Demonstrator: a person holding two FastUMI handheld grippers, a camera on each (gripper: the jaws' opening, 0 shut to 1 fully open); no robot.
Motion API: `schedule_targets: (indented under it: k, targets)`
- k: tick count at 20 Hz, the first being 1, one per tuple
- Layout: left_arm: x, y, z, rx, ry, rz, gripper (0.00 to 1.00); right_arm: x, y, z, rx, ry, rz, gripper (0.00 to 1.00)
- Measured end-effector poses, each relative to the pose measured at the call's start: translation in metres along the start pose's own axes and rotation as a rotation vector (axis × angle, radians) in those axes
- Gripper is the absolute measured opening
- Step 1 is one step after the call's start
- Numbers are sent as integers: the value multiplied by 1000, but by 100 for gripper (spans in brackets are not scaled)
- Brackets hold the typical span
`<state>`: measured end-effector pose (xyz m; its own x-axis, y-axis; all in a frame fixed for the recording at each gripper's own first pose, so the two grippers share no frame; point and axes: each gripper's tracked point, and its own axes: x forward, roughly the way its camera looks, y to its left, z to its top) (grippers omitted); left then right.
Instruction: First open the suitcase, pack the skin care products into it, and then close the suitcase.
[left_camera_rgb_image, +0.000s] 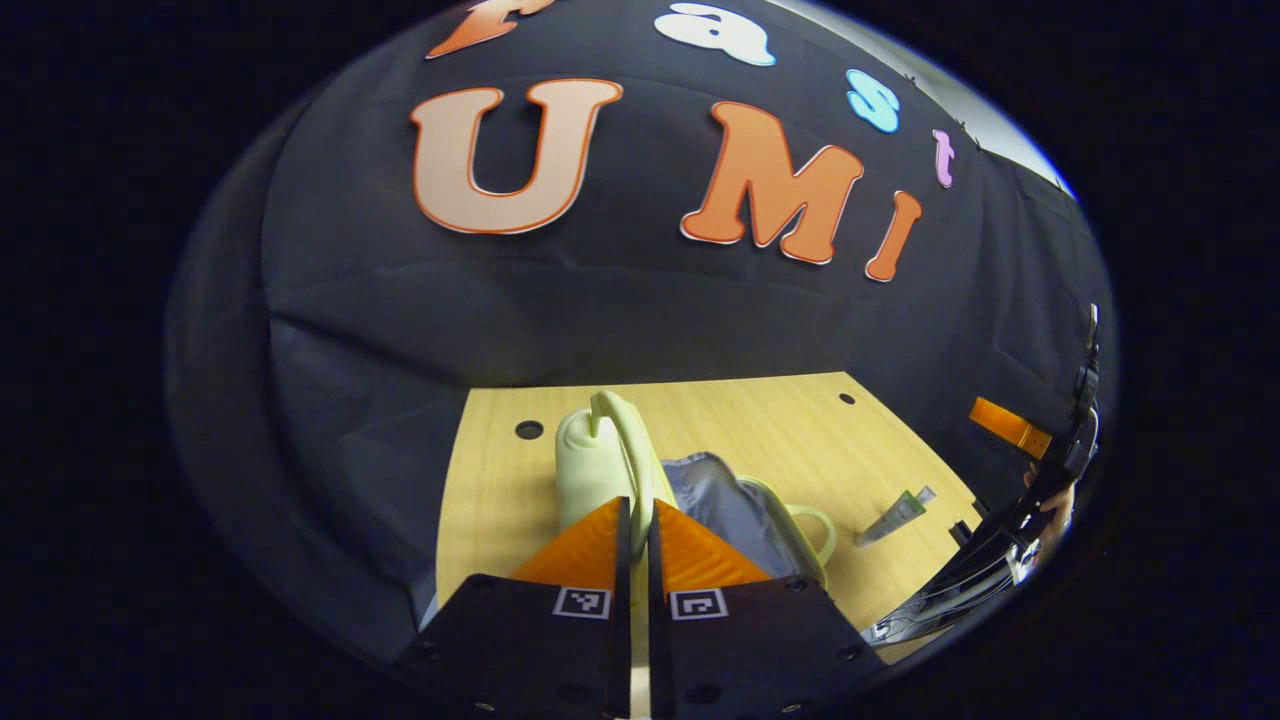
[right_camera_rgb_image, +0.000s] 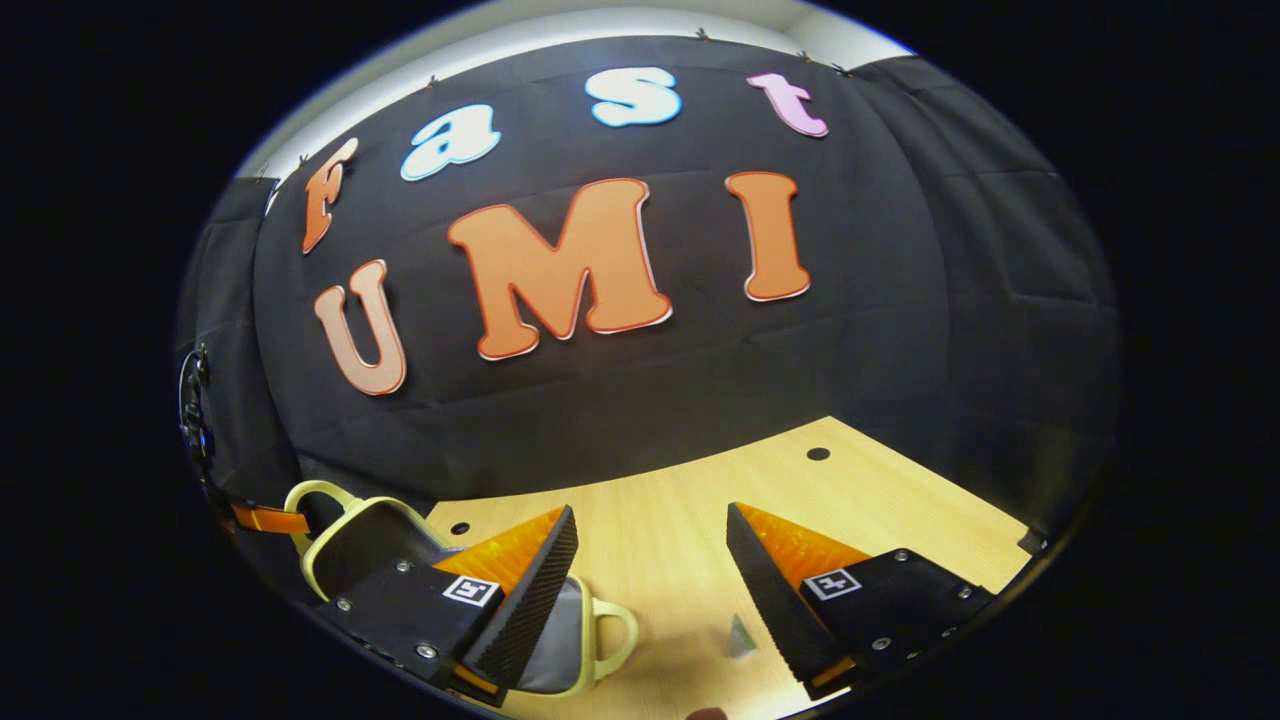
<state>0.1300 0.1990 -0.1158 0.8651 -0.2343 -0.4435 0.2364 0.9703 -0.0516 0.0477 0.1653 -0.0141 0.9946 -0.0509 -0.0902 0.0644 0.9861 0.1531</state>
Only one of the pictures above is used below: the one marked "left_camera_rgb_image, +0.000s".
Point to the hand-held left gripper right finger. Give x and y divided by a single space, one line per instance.
656 620

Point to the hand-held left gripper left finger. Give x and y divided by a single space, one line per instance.
623 620

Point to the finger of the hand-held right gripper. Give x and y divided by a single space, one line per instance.
1010 425

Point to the small white green tube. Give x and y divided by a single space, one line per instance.
893 515

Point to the pale yellow small suitcase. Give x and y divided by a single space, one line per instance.
595 470

